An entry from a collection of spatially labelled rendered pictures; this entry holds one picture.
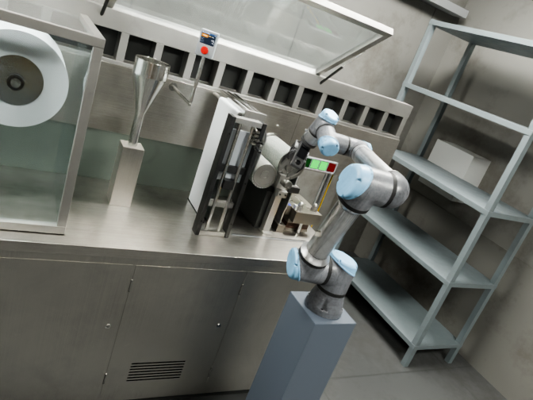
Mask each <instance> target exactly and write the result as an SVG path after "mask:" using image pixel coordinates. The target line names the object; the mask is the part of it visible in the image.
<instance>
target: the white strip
mask: <svg viewBox="0 0 533 400"><path fill-rule="evenodd" d="M213 96H215V97H216V98H217V99H218V100H219V101H218V103H217V108H216V111H215V114H214V116H213V121H212V124H211V127H210V130H209V134H208V137H207V140H206V142H205V147H204V150H203V153H202V156H201V160H200V163H199V166H198V169H197V173H196V176H195V179H194V184H193V186H192V189H191V192H190V196H189V198H188V200H189V202H190V204H191V205H192V207H193V208H194V211H195V212H196V213H197V210H198V207H199V205H200V202H201V198H202V195H203V192H204V189H205V185H206V183H207V179H208V177H209V173H210V170H211V167H212V164H213V160H214V157H215V155H216V151H217V147H218V144H219V142H220V137H221V134H222V132H223V129H224V125H225V122H226V119H227V116H228V113H232V114H234V115H238V116H241V117H242V116H243V114H242V112H241V111H240V110H239V109H237V108H236V107H235V106H234V105H233V104H232V103H231V102H229V101H228V100H227V99H226V98H223V97H221V96H220V95H219V94H218V93H217V92H214V93H213Z"/></svg>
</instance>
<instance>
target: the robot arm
mask: <svg viewBox="0 0 533 400"><path fill-rule="evenodd" d="M338 120H339V117H338V115H337V114H336V113H335V112H334V111H333V110H330V109H324V110H323V111H322V112H321V113H320V114H319V115H318V117H317V118H316V119H315V121H314V122H313V123H312V124H311V125H310V126H309V128H308V129H306V130H305V133H304V135H303V136H302V137H301V141H299V140H296V141H295V142H294V143H293V145H292V146H291V147H290V150H289V151H288V152H287V153H285V154H284V156H283V157H282V161H281V163H280V164H279V166H278V172H281V171H282V169H283V168H284V166H286V165H288V164H289V163H290V166H291V167H293V169H292V170H290V173H288V174H287V176H286V178H288V177H290V176H292V175H295V174H297V173H298V172H299V171H301V170H302V169H303V168H304V166H305V164H306V162H305V161H306V160H307V156H309V151H310V149H311V148H315V147H316V146H317V145H318V147H319V149H320V152H321V154H322V155H324V156H334V155H335V154H336V153H337V154H340V155H343V156H348V157H351V158H352V159H353V160H354V161H355V163H353V164H350V165H349V166H347V167H346V168H344V170H343V171H342V172H341V174H340V176H339V181H338V182H337V184H336V191H337V198H338V200H337V202H336V203H335V205H334V206H333V207H332V209H331V210H330V212H329V213H328V215H327V217H326V218H325V219H324V220H323V222H322V223H321V225H320V226H319V228H318V229H317V231H316V232H315V233H314V235H313V236H312V238H311V239H310V240H307V241H305V242H304V243H303V244H302V245H301V246H300V248H296V247H295V248H291V249H290V251H289V254H288V256H287V261H286V270H287V274H288V276H289V277H290V278H291V279H293V280H297V281H298V282H299V281H302V282H307V283H315V284H316V285H315V286H314V288H312V289H311V291H310V292H308V294H307V295H306V298H305V304H306V305H307V307H308V308H309V309H310V310H311V311H312V312H314V313H315V314H316V315H318V316H320V317H323V318H327V319H332V320H335V319H338V318H340V317H341V314H342V312H343V303H344V297H345V295H346V293H347V290H348V288H349V286H350V285H351V282H352V279H353V278H354V277H355V272H356V271H357V268H358V266H357V263H356V262H355V261H354V260H353V259H352V258H351V257H350V256H349V255H347V254H345V253H344V252H341V251H338V250H333V249H334V248H335V246H336V245H337V244H338V243H339V242H340V240H341V239H342V238H343V236H344V235H345V233H346V232H347V230H348V229H349V228H350V227H351V226H352V224H353V223H354V222H355V220H356V219H357V218H358V216H359V215H360V214H365V213H367V212H368V211H369V210H370V208H371V207H372V206H377V207H381V208H385V209H392V208H396V207H398V206H400V205H402V204H403V203H404V202H405V201H406V199H407V198H408V195H409V191H410V188H409V184H408V181H407V179H406V178H405V177H404V176H403V175H402V174H401V173H400V172H398V171H394V170H392V169H391V168H390V167H389V166H388V165H387V164H385V163H384V162H383V161H382V160H381V159H380V158H379V157H378V156H377V155H376V154H375V153H374V152H373V151H372V148H371V147H372V146H371V144H370V143H367V142H365V141H364V140H358V139H355V138H352V137H347V136H344V135H342V134H338V133H336V131H335V127H334V126H335V125H336V123H337V122H338ZM290 161H291V162H290Z"/></svg>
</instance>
